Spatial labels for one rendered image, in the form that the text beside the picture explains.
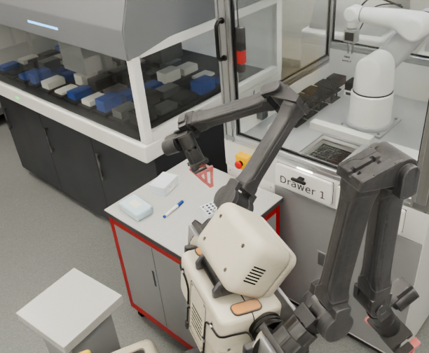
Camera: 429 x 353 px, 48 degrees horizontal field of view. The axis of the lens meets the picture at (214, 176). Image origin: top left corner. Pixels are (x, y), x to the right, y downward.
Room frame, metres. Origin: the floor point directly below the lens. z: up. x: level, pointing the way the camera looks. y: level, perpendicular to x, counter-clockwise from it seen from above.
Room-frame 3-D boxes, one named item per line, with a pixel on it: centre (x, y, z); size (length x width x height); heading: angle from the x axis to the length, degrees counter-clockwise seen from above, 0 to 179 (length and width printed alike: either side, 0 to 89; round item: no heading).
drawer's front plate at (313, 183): (1.76, -0.39, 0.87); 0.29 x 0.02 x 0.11; 45
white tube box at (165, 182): (1.98, 0.25, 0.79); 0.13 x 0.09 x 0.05; 149
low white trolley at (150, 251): (1.84, 0.11, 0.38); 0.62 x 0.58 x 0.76; 45
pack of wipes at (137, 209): (1.82, 0.38, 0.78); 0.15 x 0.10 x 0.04; 41
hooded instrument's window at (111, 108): (3.21, 0.58, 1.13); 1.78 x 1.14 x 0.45; 45
